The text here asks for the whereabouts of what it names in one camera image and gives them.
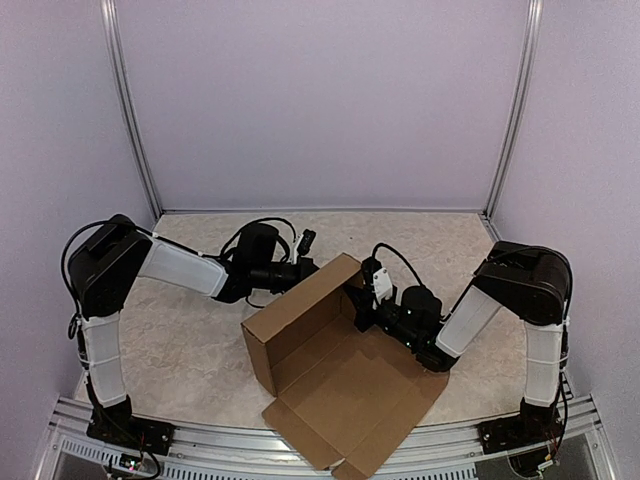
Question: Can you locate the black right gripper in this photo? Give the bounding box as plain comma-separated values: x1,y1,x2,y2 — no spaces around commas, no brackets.
342,284,420,351

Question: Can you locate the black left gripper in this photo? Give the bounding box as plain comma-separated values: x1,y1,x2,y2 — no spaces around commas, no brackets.
253,259,340,301

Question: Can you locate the brown cardboard box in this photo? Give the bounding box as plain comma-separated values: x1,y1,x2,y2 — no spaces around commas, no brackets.
242,253,449,479

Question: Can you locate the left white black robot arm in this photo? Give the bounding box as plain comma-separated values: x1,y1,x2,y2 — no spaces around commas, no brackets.
60,214,318,445

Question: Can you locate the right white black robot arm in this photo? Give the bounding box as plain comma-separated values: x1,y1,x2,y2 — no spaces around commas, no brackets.
344,241,574,444

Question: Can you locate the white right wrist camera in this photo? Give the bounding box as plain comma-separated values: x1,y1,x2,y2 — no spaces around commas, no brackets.
361,256,397,309

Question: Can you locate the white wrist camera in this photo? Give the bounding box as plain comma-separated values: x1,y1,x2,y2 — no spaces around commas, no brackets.
290,229,316,264
361,256,397,309

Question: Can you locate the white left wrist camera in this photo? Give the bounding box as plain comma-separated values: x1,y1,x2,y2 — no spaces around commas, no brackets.
290,229,316,264

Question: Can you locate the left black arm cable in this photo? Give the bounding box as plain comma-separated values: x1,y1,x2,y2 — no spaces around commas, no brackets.
59,215,301,346

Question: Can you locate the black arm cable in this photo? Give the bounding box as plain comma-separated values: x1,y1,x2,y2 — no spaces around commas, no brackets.
59,215,301,346
372,242,451,321

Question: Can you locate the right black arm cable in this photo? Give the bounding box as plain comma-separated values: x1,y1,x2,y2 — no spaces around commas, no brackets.
372,242,451,321

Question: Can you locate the front aluminium frame rail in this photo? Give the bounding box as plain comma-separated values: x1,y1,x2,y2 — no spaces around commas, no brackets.
34,394,619,479

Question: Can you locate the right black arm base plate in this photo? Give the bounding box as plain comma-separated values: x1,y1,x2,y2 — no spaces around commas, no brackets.
477,378,569,456

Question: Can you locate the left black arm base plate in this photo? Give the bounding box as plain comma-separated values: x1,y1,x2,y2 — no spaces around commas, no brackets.
87,407,176,456

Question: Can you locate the left aluminium frame post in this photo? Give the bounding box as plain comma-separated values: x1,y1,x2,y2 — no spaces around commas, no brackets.
100,0,164,221

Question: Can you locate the aluminium frame post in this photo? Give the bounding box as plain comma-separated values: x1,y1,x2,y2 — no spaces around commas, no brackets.
100,0,164,221
483,0,544,223

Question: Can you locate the right aluminium frame post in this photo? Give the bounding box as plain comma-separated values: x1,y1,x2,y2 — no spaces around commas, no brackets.
483,0,544,223

